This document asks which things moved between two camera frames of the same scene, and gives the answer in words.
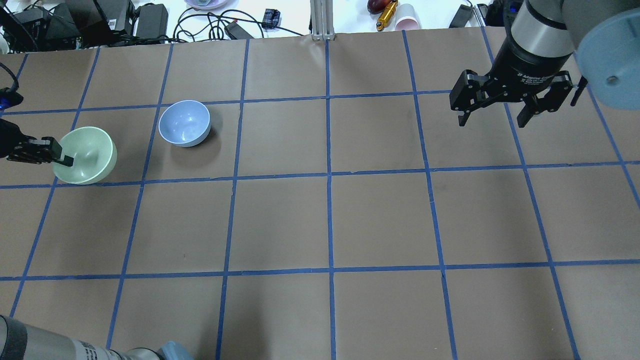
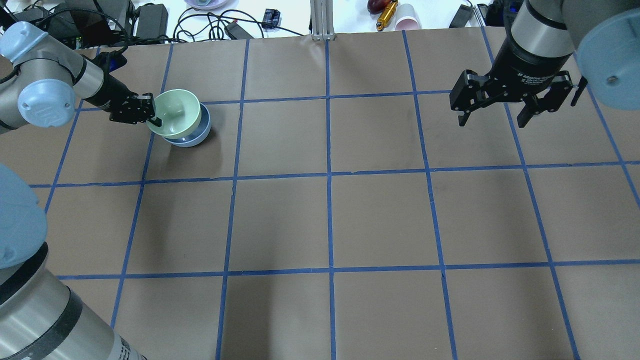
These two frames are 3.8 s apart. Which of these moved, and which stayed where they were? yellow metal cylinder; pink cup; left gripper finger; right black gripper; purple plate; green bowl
Moved: left gripper finger; green bowl
Stayed: right black gripper; purple plate; pink cup; yellow metal cylinder
